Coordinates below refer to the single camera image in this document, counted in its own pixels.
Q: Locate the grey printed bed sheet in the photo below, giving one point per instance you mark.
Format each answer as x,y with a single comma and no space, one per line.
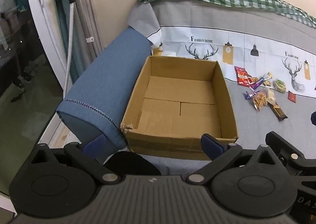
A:
222,21

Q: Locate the dark chocolate bar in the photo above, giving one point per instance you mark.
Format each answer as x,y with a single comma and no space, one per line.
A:
279,111

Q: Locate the white framed glass door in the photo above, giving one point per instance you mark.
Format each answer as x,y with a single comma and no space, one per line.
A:
42,16

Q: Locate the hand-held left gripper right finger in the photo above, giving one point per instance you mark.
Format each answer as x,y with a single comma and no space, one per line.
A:
212,147

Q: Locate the gold wrapped candy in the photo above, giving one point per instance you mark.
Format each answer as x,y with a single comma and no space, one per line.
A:
269,77

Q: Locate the blue pillow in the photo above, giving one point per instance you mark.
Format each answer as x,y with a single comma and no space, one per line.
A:
106,78

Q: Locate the small red brown candy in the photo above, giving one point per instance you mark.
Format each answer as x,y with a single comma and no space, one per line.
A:
253,80

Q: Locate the clear yellow snack packet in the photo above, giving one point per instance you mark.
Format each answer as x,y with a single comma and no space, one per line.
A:
260,100

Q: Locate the brown cardboard box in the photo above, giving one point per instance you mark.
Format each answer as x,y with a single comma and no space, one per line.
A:
180,108

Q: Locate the small red packet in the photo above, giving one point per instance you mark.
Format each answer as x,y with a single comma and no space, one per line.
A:
292,96

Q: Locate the white curtain clip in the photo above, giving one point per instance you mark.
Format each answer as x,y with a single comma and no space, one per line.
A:
89,39

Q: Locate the red snack packet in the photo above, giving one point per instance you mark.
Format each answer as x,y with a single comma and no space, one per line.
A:
241,74

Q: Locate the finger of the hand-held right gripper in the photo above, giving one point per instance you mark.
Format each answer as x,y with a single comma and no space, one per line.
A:
313,118
281,145

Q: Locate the silver purple sachet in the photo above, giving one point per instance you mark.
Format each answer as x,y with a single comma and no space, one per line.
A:
258,83

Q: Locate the green round cookie packet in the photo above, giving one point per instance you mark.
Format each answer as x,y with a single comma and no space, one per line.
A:
280,86

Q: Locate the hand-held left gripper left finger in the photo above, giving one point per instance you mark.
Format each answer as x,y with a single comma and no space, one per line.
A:
92,148

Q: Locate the purple candy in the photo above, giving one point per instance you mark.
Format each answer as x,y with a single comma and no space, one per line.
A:
250,95

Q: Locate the grey curtain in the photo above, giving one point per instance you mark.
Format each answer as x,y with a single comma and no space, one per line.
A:
86,16

